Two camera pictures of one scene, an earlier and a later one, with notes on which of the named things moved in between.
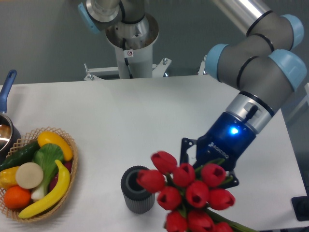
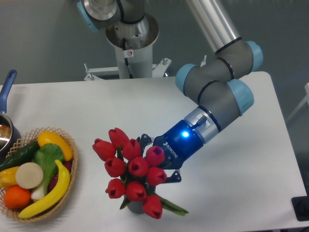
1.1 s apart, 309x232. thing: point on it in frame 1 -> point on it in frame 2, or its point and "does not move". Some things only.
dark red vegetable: (68, 165) does not move
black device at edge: (301, 206) does not move
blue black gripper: (228, 140) -> (178, 145)
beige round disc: (29, 175) does not move
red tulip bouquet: (190, 196) -> (139, 173)
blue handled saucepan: (9, 134) does not move
